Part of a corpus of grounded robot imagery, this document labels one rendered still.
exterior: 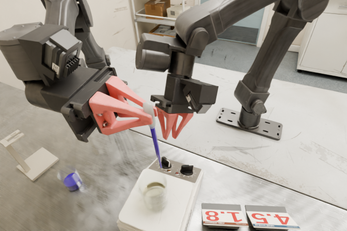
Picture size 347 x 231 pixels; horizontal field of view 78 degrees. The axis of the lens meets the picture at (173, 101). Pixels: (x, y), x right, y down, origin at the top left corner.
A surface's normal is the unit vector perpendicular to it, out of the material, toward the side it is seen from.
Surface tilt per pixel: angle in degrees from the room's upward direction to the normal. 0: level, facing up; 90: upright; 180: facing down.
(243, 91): 74
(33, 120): 0
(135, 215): 0
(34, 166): 0
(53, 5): 18
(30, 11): 90
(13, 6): 90
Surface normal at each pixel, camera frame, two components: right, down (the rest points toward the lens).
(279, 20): -0.93, 0.00
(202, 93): 0.54, 0.25
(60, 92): -0.07, -0.74
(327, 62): -0.44, 0.58
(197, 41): 0.29, 0.61
